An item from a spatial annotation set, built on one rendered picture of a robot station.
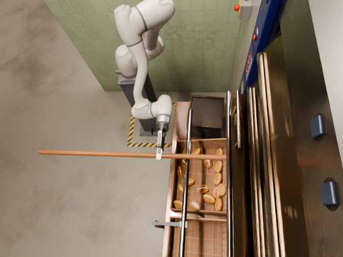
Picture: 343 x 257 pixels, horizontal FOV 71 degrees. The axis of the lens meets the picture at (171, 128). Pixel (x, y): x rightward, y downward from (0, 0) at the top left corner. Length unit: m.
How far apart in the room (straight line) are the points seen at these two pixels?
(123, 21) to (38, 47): 3.15
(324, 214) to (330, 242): 0.05
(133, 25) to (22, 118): 2.67
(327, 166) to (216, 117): 1.44
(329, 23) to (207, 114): 1.37
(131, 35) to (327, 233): 1.13
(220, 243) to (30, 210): 2.10
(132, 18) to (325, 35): 0.89
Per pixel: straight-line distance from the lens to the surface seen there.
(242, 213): 1.19
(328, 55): 0.68
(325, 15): 0.77
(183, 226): 1.40
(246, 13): 1.73
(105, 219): 2.76
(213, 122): 1.94
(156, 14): 1.34
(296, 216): 0.81
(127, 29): 1.32
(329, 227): 0.62
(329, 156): 0.60
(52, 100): 3.62
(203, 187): 1.96
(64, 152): 1.68
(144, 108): 1.58
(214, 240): 1.99
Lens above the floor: 2.58
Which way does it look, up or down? 65 degrees down
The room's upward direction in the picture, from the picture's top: 16 degrees counter-clockwise
